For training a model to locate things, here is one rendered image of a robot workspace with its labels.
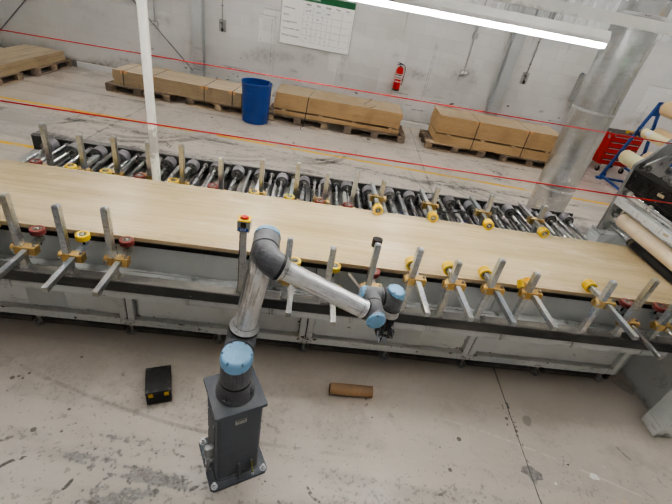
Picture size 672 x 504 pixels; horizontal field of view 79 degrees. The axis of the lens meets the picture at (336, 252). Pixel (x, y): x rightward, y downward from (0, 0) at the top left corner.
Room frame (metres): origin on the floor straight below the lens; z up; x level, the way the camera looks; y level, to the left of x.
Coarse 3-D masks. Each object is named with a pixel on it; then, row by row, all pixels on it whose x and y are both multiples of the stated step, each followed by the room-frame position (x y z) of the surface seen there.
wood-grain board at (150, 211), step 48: (0, 192) 2.17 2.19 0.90; (48, 192) 2.28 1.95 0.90; (96, 192) 2.40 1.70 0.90; (144, 192) 2.53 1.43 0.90; (192, 192) 2.67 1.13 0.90; (240, 192) 2.81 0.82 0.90; (144, 240) 1.98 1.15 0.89; (192, 240) 2.06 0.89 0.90; (336, 240) 2.39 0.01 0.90; (384, 240) 2.51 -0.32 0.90; (432, 240) 2.65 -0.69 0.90; (480, 240) 2.80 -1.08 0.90; (528, 240) 2.96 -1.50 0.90; (576, 240) 3.14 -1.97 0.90; (576, 288) 2.38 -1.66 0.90; (624, 288) 2.50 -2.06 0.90
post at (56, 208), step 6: (54, 204) 1.78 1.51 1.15; (60, 204) 1.80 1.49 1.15; (54, 210) 1.77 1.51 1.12; (60, 210) 1.79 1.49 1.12; (54, 216) 1.77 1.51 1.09; (60, 216) 1.78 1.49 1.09; (54, 222) 1.77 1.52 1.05; (60, 222) 1.77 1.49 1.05; (60, 228) 1.77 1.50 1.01; (66, 228) 1.80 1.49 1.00; (60, 234) 1.77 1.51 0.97; (66, 234) 1.79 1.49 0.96; (60, 240) 1.77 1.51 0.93; (66, 240) 1.78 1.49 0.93; (60, 246) 1.77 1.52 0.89; (66, 246) 1.77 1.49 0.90; (66, 252) 1.77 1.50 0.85; (72, 270) 1.77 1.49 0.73
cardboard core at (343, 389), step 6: (330, 384) 1.86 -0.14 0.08; (336, 384) 1.86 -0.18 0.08; (342, 384) 1.87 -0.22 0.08; (348, 384) 1.89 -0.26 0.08; (354, 384) 1.90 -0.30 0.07; (330, 390) 1.82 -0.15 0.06; (336, 390) 1.83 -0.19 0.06; (342, 390) 1.84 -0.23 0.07; (348, 390) 1.84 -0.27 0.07; (354, 390) 1.85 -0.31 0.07; (360, 390) 1.86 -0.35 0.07; (366, 390) 1.87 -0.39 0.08; (372, 390) 1.88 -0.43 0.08; (354, 396) 1.84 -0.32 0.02; (360, 396) 1.84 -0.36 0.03; (366, 396) 1.85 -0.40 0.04; (372, 396) 1.85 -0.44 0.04
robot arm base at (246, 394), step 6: (252, 384) 1.29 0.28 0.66; (216, 390) 1.24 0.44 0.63; (222, 390) 1.22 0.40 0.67; (228, 390) 1.21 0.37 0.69; (240, 390) 1.22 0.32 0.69; (246, 390) 1.24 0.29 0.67; (252, 390) 1.28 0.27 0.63; (216, 396) 1.22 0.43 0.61; (222, 396) 1.20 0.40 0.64; (228, 396) 1.20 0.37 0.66; (234, 396) 1.20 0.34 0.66; (240, 396) 1.21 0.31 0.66; (246, 396) 1.23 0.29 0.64; (252, 396) 1.26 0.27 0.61; (222, 402) 1.19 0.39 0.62; (228, 402) 1.19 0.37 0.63; (234, 402) 1.19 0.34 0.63; (240, 402) 1.20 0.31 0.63; (246, 402) 1.22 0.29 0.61
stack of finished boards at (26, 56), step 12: (0, 48) 7.85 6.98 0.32; (12, 48) 8.02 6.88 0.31; (24, 48) 8.20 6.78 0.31; (36, 48) 8.38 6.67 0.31; (48, 48) 8.57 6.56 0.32; (0, 60) 7.08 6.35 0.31; (12, 60) 7.22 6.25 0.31; (24, 60) 7.42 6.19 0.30; (36, 60) 7.73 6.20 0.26; (48, 60) 8.07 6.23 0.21; (60, 60) 8.45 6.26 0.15; (0, 72) 6.76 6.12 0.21; (12, 72) 7.04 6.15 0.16
